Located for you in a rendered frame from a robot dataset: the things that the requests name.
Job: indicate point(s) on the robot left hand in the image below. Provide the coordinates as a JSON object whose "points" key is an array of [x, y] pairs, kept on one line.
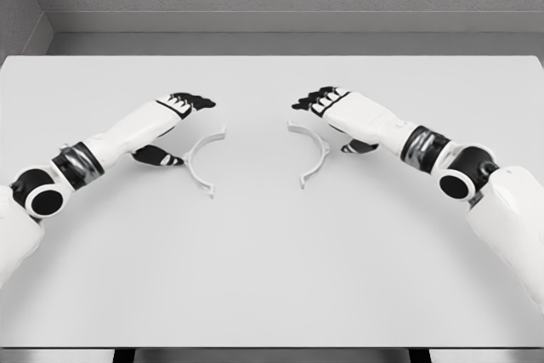
{"points": [[149, 118]]}

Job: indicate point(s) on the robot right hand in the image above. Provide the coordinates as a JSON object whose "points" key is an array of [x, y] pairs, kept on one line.
{"points": [[361, 118]]}

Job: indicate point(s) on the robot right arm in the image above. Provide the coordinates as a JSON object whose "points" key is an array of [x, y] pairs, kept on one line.
{"points": [[480, 184]]}

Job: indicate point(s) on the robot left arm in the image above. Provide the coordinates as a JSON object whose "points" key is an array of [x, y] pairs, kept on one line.
{"points": [[64, 176]]}

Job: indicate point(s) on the white pipe clamp half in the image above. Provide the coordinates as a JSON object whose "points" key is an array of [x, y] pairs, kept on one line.
{"points": [[316, 154], [196, 164]]}

